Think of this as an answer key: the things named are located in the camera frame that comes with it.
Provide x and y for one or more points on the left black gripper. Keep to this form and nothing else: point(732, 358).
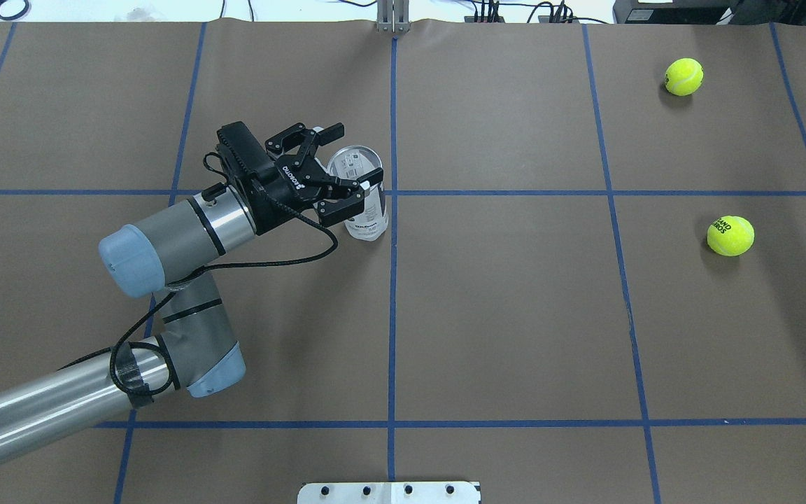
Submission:
point(283, 187)

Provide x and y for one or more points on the Wilson tennis ball can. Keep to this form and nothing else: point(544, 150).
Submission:
point(352, 162)

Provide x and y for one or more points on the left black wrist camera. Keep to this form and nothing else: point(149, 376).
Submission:
point(247, 160)

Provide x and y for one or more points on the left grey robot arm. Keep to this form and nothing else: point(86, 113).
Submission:
point(184, 340)

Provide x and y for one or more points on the aluminium frame post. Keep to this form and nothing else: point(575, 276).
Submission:
point(393, 16)

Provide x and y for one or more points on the white metal mount base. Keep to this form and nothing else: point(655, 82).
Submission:
point(391, 492)

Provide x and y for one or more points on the black box with label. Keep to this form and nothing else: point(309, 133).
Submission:
point(709, 12)

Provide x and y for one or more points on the tennis ball with Roland Garros print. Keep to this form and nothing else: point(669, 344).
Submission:
point(730, 235)

